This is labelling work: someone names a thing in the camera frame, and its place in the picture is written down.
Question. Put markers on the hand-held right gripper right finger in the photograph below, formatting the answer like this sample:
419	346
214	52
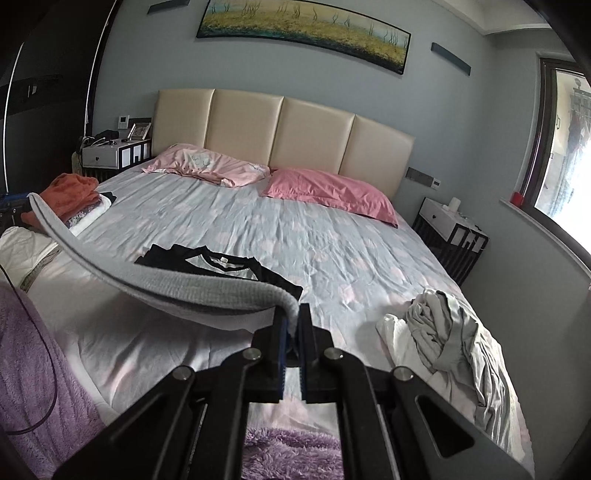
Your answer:
304	369

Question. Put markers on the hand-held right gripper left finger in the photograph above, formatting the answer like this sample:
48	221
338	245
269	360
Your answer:
278	364

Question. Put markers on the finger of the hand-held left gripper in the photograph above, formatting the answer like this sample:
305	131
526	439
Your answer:
11	212

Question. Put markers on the grey pants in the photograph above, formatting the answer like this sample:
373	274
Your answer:
184	288

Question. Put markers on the black and grey shirt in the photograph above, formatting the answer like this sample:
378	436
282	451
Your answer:
175	256

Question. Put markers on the white cloth with beige seam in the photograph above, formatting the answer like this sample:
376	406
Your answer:
23	249

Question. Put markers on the orange folded cloth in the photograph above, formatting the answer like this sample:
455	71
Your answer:
74	191

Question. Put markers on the floral patterned folded cloth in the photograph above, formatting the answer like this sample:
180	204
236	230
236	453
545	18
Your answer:
81	214

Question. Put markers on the white crumpled garment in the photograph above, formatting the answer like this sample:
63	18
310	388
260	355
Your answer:
401	341

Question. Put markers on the white drawer box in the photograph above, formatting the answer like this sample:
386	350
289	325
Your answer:
101	158

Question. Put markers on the dark wardrobe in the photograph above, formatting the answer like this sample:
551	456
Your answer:
46	92

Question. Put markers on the black and white nightstand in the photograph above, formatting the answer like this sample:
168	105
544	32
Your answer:
136	154
450	235

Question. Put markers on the light grey crumpled garment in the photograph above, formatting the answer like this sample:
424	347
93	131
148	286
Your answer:
438	323

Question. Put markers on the bed with dotted sheet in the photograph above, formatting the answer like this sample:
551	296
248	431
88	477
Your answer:
258	221

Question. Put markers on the dark pink pillow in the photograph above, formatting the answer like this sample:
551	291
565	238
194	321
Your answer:
332	189

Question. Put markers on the light pink pillow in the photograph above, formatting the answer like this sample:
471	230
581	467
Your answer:
203	164

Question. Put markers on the white tissue roll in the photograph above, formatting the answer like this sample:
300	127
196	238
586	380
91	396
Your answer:
455	204

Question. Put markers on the beige padded headboard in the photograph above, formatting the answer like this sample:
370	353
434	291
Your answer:
314	134

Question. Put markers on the red cup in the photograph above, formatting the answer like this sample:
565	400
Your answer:
517	197

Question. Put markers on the dark framed window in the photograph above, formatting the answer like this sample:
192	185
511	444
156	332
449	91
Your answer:
545	138

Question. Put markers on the wall thermostat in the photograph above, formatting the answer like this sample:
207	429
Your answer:
123	121

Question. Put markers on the photo frame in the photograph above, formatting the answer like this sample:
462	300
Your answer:
139	131

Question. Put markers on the wall switch panel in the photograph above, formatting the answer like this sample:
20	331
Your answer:
422	177

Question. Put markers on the dark wall lamp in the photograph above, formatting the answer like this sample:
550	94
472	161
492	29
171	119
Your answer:
451	58
168	5

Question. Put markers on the landscape wall painting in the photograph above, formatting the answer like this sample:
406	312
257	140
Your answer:
304	30

